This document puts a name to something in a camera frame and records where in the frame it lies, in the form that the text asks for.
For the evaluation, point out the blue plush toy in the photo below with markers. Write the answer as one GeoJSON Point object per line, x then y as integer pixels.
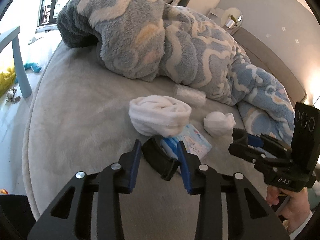
{"type": "Point", "coordinates": [32, 67]}

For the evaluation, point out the small white sock ball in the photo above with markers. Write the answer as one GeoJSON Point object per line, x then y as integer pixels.
{"type": "Point", "coordinates": [219, 123]}

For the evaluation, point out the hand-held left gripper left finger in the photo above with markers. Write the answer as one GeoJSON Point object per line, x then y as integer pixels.
{"type": "Point", "coordinates": [132, 166]}

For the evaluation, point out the person's right forearm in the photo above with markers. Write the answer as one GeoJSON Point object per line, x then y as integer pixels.
{"type": "Point", "coordinates": [303, 227]}

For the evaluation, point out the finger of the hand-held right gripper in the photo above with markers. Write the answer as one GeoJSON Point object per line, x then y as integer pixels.
{"type": "Point", "coordinates": [241, 148]}
{"type": "Point", "coordinates": [255, 140]}

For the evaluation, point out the glass balcony door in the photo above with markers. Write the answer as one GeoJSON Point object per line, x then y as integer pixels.
{"type": "Point", "coordinates": [50, 2]}

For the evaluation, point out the clear plastic wrap roll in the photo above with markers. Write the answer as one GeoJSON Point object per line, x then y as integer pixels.
{"type": "Point", "coordinates": [190, 95]}

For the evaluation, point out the blue patterned fleece blanket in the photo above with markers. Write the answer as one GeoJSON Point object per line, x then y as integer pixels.
{"type": "Point", "coordinates": [140, 42]}

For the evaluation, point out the blue tissue pack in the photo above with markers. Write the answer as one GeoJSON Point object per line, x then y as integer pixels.
{"type": "Point", "coordinates": [197, 142]}

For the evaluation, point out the grey padded headboard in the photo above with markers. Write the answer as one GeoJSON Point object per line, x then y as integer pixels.
{"type": "Point", "coordinates": [270, 60]}

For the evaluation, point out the person's right hand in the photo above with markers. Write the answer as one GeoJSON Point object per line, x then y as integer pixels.
{"type": "Point", "coordinates": [296, 207]}

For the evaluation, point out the grey plush bed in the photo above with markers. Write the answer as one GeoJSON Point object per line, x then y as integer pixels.
{"type": "Point", "coordinates": [75, 130]}

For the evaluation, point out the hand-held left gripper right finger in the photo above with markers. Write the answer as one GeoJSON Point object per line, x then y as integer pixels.
{"type": "Point", "coordinates": [185, 171]}

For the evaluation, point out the white desk shelf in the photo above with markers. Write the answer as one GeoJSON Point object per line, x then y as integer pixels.
{"type": "Point", "coordinates": [216, 12]}

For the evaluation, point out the yellow plastic bag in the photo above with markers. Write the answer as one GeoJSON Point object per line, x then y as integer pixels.
{"type": "Point", "coordinates": [6, 82]}

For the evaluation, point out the large white sock roll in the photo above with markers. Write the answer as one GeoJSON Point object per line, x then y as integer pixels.
{"type": "Point", "coordinates": [155, 115]}

